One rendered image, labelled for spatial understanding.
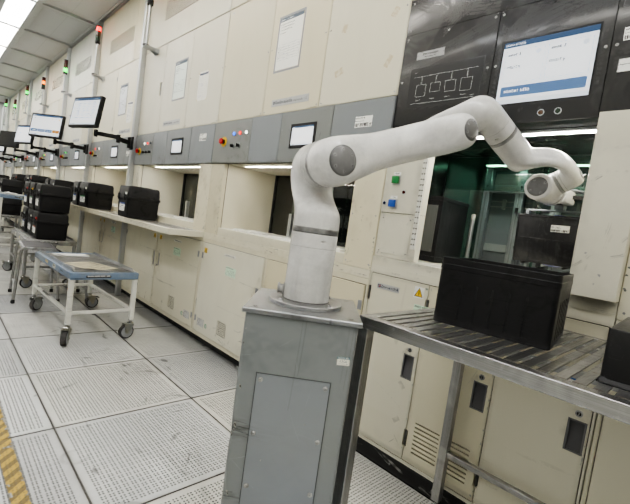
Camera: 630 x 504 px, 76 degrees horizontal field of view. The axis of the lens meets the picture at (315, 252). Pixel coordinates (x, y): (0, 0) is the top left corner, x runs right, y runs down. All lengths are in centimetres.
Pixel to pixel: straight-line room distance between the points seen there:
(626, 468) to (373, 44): 180
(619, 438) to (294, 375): 94
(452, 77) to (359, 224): 70
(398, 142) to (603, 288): 71
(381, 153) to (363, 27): 117
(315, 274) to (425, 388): 85
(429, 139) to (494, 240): 142
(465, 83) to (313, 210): 93
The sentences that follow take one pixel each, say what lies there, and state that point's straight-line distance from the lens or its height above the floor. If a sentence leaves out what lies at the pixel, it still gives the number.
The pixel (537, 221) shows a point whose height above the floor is 109.
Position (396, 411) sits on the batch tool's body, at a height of 26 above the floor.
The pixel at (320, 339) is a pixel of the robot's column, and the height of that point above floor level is 71.
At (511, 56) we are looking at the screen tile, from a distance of 168.
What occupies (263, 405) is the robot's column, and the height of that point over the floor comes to 54.
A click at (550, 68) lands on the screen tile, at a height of 157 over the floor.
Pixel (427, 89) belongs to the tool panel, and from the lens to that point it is 179.
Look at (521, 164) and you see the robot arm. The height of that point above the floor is 124.
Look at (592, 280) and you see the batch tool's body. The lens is 139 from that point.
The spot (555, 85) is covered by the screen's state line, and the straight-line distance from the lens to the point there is 158.
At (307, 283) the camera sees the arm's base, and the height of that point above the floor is 82.
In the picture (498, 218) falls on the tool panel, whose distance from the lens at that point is 250.
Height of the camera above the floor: 97
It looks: 4 degrees down
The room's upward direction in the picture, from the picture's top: 8 degrees clockwise
